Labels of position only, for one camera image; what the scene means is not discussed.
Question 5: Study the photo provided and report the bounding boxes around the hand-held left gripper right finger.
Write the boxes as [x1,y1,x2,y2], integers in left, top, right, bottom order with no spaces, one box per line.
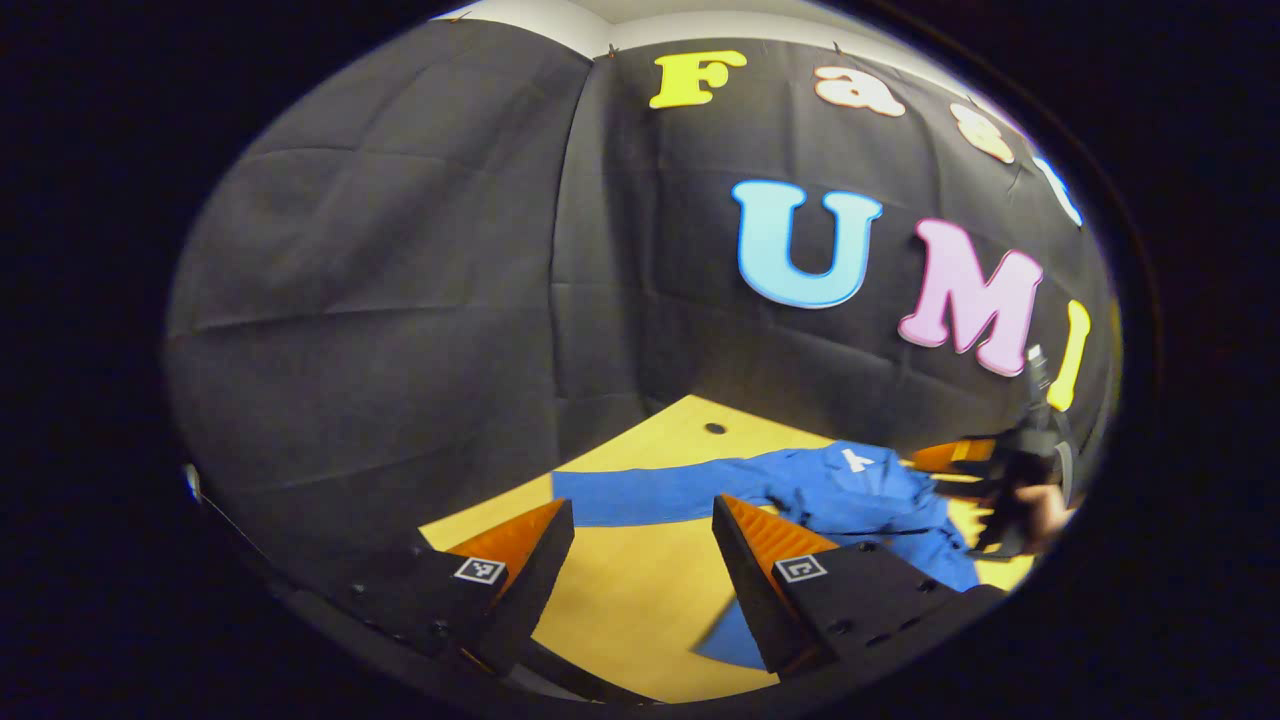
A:
[711,492,1006,679]

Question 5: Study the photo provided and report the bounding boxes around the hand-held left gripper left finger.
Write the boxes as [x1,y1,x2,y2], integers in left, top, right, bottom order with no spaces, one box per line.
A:
[345,497,578,678]

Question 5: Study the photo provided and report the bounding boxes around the blue corduroy jacket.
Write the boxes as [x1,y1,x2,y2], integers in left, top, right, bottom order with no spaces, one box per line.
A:
[552,440,986,671]

